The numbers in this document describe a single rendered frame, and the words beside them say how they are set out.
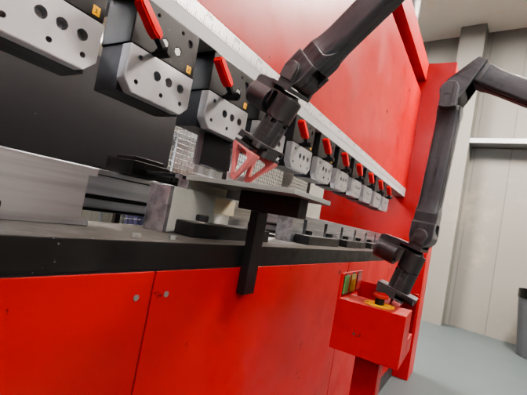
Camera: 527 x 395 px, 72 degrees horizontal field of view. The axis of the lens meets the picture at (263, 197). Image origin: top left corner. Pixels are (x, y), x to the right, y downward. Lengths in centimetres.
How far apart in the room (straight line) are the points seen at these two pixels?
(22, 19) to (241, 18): 49
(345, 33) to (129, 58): 38
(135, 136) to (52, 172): 77
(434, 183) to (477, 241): 438
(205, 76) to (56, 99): 53
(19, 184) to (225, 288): 40
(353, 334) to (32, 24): 84
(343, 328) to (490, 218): 457
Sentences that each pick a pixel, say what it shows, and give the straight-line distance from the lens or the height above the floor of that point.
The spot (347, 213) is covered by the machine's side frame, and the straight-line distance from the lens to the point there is 296.
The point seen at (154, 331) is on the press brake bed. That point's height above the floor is 73.
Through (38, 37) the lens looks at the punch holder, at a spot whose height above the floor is 112.
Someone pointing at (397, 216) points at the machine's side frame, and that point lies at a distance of 287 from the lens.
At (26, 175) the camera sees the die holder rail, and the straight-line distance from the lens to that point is 60.
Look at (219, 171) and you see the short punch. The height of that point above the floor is 103.
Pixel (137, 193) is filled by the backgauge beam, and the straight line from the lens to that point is 104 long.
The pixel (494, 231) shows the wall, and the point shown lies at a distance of 538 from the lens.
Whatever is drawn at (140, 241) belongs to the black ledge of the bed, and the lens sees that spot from 56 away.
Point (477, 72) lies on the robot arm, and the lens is 109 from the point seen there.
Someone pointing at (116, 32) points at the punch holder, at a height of 121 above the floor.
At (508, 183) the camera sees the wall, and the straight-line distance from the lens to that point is 545.
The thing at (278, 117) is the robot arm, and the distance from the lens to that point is 75.
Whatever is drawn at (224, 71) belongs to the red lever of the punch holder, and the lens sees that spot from 79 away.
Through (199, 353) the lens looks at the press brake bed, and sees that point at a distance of 75.
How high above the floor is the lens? 94
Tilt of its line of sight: 3 degrees up
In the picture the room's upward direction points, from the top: 10 degrees clockwise
